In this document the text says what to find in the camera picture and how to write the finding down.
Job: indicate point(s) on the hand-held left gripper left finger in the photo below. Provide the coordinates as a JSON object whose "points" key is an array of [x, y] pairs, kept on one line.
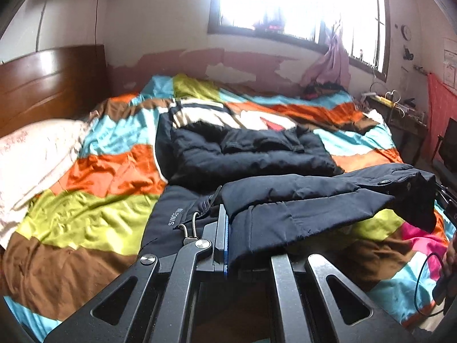
{"points": [[225, 235]]}

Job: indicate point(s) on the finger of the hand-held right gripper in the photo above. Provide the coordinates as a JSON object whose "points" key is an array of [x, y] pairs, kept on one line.
{"points": [[448, 200]]}

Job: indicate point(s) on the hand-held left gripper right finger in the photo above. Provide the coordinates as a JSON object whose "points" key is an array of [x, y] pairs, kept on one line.
{"points": [[282, 275]]}

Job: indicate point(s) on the dark navy padded jacket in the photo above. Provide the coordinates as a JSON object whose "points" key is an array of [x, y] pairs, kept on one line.
{"points": [[250, 157]]}

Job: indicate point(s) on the dark clothes pile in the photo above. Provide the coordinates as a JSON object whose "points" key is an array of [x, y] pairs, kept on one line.
{"points": [[321, 91]]}

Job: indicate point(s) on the person's right hand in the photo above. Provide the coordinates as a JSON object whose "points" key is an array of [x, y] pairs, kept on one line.
{"points": [[451, 257]]}

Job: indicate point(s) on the black chair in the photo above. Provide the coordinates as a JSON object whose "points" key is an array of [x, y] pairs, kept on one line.
{"points": [[449, 146]]}

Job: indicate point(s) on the wooden side table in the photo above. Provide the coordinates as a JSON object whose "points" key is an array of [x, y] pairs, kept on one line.
{"points": [[410, 125]]}

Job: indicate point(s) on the red mesh cloth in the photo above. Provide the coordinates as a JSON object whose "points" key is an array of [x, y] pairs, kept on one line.
{"points": [[439, 114]]}

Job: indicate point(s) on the colourful patchwork blanket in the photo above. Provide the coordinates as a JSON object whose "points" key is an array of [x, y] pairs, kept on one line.
{"points": [[89, 221]]}

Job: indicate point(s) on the lilac tied curtain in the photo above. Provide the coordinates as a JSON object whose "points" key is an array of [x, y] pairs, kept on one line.
{"points": [[332, 64]]}

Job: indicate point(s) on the pink floral pillow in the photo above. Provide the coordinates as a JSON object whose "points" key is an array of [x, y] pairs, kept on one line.
{"points": [[35, 157]]}

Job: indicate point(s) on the brown wooden headboard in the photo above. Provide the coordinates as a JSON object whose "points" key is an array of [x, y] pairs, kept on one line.
{"points": [[46, 85]]}

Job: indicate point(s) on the dark framed window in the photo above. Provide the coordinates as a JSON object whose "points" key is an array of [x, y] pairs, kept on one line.
{"points": [[285, 0]]}

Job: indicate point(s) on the white wall poster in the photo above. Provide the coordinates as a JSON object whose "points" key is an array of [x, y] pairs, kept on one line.
{"points": [[450, 60]]}

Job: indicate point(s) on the dark wall hook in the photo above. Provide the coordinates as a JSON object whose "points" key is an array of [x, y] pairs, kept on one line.
{"points": [[408, 53]]}

